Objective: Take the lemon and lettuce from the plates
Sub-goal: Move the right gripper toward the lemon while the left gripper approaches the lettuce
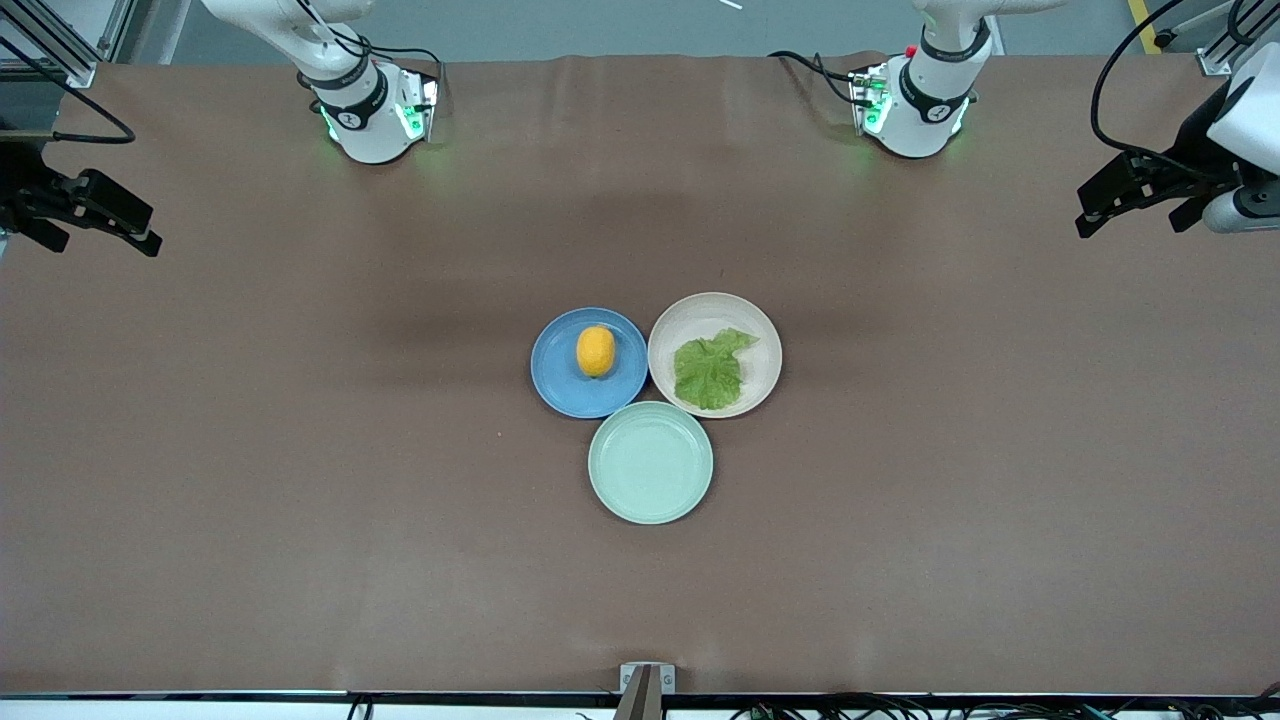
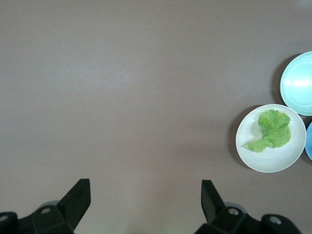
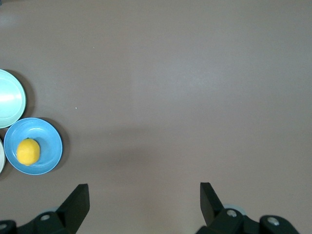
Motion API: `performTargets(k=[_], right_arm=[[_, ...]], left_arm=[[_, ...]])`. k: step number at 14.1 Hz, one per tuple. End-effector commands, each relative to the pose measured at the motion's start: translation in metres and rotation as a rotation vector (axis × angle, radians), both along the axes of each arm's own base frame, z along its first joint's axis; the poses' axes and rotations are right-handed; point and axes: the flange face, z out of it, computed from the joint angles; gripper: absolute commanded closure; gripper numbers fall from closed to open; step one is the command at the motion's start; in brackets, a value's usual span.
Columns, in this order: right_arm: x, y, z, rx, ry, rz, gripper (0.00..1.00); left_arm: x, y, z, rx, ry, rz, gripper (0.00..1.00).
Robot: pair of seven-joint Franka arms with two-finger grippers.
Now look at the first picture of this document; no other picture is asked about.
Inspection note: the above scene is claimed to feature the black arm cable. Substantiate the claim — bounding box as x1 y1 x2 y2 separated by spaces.
0 35 137 146
1089 0 1193 161

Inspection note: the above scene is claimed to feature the green lettuce leaf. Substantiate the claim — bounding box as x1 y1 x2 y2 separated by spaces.
673 328 760 412

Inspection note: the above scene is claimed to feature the black base cable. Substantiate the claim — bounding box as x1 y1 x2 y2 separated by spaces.
767 49 883 107
296 0 443 93

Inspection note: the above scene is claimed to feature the brown table cover mat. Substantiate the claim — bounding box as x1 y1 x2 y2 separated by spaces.
0 52 1280 697

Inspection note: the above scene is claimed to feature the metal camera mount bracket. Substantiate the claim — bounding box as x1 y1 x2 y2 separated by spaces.
612 662 677 720

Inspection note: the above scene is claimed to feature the mint green plate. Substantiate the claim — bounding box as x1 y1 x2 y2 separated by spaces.
588 401 714 525

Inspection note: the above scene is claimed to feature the beige plate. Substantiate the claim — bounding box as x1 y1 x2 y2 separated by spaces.
648 292 783 419

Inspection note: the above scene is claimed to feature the yellow lemon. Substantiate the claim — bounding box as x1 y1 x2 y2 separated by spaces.
576 325 617 379

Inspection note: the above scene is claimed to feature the blue plate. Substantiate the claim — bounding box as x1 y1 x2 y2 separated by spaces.
530 307 649 420

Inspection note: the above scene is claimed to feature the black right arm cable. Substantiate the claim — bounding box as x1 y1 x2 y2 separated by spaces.
0 35 137 146

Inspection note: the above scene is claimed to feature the aluminium frame profile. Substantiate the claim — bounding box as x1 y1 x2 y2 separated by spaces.
0 0 137 91
1160 0 1280 77

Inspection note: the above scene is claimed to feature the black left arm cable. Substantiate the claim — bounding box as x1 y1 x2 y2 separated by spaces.
1089 0 1193 161

